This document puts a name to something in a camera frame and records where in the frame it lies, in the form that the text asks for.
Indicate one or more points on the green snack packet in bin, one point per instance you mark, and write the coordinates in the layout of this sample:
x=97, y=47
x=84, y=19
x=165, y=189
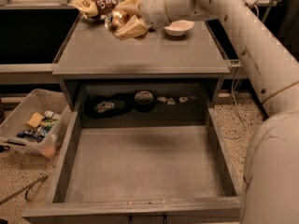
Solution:
x=49, y=119

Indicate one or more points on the white bowl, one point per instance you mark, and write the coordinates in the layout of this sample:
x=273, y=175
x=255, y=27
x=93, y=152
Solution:
x=179, y=28

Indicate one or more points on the yellow sponge in bin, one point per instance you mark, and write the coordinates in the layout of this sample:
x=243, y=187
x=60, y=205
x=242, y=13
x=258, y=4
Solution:
x=35, y=120

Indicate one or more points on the black drawer handle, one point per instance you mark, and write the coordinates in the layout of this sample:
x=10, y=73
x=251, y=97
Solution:
x=147, y=220

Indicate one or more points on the grey cabinet counter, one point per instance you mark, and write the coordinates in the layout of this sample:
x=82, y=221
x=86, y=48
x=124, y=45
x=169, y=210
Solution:
x=92, y=50

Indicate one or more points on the metal rod on floor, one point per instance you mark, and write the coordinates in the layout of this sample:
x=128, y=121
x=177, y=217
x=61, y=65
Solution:
x=20, y=191

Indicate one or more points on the blue snack wrapper in bin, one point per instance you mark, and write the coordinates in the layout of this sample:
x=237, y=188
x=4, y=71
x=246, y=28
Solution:
x=35, y=135

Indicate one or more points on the clear plastic bin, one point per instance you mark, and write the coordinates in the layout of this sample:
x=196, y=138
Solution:
x=37, y=101

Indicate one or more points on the grey open top drawer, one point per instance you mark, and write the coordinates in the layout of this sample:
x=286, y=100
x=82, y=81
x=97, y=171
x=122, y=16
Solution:
x=168, y=162

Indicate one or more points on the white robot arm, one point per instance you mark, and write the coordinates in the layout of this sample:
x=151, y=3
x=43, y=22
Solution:
x=270, y=193

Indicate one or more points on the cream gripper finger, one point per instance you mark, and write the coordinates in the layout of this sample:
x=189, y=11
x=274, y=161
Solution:
x=129, y=7
x=135, y=28

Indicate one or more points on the brown chip bag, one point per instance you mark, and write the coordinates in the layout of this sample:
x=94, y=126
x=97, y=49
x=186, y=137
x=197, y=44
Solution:
x=94, y=9

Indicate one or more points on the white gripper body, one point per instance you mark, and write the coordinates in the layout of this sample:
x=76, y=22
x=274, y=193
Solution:
x=153, y=7

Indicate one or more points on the crushed orange soda can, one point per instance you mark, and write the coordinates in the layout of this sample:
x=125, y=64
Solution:
x=115, y=19

